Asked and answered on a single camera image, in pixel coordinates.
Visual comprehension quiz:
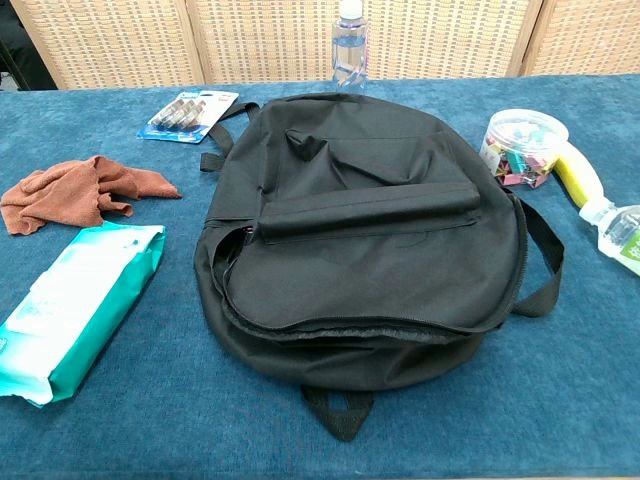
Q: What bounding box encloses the black backpack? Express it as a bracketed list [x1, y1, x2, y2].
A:
[193, 92, 566, 442]

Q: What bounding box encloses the blue binder clip package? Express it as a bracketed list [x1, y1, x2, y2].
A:
[136, 89, 239, 145]

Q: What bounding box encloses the clear water bottle white cap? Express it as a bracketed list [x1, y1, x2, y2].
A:
[331, 0, 370, 92]

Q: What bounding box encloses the wicker folding screen panel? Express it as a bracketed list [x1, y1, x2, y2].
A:
[519, 0, 640, 79]
[187, 0, 351, 85]
[10, 0, 205, 91]
[357, 0, 545, 81]

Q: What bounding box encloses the clear jar of binder clips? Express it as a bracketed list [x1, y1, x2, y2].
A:
[478, 110, 570, 189]

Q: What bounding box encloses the teal wet wipes pack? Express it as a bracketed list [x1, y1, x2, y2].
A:
[0, 224, 167, 407]

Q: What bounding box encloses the brown crumpled cloth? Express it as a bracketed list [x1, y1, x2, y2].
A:
[0, 155, 183, 236]

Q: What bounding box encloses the blue velvet tablecloth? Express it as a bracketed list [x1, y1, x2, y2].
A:
[0, 74, 640, 480]

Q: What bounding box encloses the yellow and white banana toy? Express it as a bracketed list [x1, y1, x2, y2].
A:
[552, 142, 609, 209]

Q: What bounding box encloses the green label drink bottle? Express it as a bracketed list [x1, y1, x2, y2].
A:
[578, 197, 640, 277]

